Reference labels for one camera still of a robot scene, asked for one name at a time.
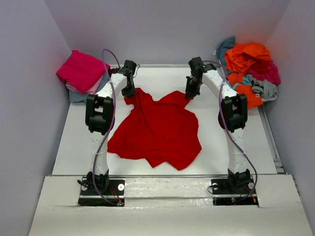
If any red t shirt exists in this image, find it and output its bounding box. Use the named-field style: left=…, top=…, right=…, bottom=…
left=107, top=88, right=202, bottom=171

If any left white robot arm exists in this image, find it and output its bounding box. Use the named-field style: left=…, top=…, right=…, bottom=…
left=84, top=60, right=137, bottom=195

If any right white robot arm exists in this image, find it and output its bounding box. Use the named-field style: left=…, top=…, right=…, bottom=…
left=185, top=57, right=252, bottom=195

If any maroon folded t shirt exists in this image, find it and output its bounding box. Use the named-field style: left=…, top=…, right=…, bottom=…
left=108, top=68, right=117, bottom=79

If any teal-grey t shirt in pile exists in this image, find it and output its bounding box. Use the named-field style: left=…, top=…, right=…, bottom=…
left=214, top=36, right=236, bottom=66

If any pink folded t shirt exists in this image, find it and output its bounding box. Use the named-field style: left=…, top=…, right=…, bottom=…
left=65, top=76, right=103, bottom=94

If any magenta folded t shirt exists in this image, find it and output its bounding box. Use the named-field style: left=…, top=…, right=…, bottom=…
left=56, top=50, right=110, bottom=83

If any light blue t shirt in pile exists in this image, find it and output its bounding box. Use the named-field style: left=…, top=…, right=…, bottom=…
left=226, top=76, right=252, bottom=90

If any orange t shirt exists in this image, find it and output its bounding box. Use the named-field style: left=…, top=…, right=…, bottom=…
left=225, top=43, right=271, bottom=109

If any grey-blue folded t shirt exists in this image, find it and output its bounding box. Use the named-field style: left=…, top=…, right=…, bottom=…
left=68, top=72, right=109, bottom=103

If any magenta t shirt in pile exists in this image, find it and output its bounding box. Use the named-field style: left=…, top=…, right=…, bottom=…
left=247, top=61, right=281, bottom=85

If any grey t shirt in pile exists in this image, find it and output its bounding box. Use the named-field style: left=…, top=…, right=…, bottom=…
left=245, top=74, right=278, bottom=102

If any white laundry basket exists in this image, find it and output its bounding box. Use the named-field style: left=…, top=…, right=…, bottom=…
left=218, top=58, right=269, bottom=103

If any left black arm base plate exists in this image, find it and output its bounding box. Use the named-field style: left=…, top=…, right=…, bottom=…
left=77, top=177, right=126, bottom=207

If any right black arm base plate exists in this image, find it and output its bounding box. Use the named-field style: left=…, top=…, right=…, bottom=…
left=207, top=178, right=259, bottom=206

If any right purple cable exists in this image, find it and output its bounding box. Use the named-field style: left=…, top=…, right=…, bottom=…
left=204, top=60, right=258, bottom=205

